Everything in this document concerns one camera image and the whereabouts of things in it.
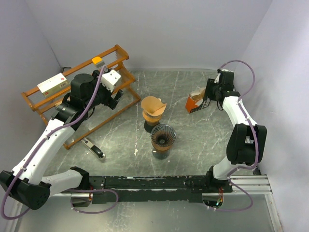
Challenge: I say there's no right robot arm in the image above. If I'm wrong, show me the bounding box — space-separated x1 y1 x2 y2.
205 69 267 192

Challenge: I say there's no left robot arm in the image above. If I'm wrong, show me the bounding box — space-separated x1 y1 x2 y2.
0 68 123 210

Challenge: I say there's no white flat box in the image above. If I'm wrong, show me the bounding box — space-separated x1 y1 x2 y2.
37 73 69 98

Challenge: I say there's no orange coffee filter box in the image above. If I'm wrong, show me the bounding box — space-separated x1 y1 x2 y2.
185 87 211 113

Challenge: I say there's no aluminium frame rail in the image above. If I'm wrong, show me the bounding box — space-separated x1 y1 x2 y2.
7 169 273 218

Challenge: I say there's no orange wooden rack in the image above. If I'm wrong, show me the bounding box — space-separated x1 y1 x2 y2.
21 44 141 150

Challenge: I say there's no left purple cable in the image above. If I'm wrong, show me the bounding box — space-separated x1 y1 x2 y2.
0 65 120 220

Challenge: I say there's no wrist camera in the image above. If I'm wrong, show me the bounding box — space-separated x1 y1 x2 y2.
101 70 121 92
214 69 223 84

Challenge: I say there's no purple cable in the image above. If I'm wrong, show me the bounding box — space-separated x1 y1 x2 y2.
0 65 120 220
216 59 260 211

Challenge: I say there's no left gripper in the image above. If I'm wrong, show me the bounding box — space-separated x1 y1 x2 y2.
84 70 123 110

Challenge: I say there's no orange grey small box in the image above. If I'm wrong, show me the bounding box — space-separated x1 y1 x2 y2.
92 56 105 68

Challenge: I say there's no silver black coffee scoop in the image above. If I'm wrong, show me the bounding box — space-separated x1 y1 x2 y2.
81 138 106 160

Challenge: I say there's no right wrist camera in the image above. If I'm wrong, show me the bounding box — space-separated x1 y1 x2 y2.
214 69 223 84

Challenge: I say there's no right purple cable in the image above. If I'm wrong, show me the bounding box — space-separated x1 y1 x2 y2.
216 59 260 211

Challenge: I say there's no clear glass ribbed dripper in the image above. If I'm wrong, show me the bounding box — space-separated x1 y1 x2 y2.
151 124 176 147

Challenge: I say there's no grey glass carafe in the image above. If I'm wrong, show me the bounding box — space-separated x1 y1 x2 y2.
152 148 169 160

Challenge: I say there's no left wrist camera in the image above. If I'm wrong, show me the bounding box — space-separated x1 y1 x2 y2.
101 70 121 92

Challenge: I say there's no brown paper coffee filter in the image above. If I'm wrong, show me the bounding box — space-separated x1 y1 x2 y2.
141 96 167 113

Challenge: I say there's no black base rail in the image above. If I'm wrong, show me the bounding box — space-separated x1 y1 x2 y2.
89 174 232 203

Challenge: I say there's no dark glass carafe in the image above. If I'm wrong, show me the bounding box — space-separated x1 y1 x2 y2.
144 121 159 133

